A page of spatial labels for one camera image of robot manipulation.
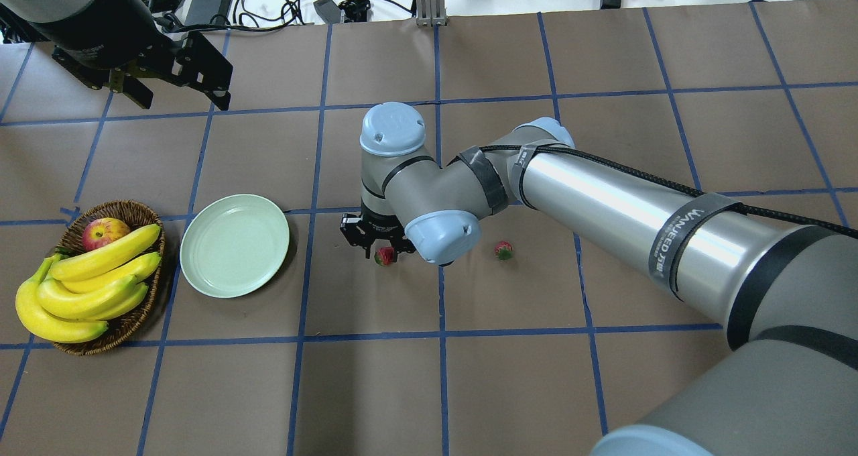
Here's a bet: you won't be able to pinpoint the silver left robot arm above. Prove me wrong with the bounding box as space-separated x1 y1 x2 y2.
2 0 233 111

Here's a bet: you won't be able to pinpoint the yellow banana bunch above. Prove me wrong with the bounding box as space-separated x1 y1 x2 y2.
15 223 162 345

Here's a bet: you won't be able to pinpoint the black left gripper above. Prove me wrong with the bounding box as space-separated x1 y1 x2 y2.
52 32 233 111

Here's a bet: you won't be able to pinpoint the red apple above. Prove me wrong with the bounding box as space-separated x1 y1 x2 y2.
82 217 131 252

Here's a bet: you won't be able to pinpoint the woven wicker basket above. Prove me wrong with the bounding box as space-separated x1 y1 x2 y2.
52 200 166 357

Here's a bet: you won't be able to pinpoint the light green plate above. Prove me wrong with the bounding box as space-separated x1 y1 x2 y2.
180 194 290 299

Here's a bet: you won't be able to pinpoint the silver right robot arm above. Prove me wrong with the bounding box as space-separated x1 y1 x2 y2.
341 102 857 455

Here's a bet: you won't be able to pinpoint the red strawberry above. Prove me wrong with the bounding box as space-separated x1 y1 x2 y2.
373 245 398 266
493 240 514 261

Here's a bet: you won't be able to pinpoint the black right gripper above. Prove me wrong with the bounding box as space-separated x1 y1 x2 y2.
340 203 416 260

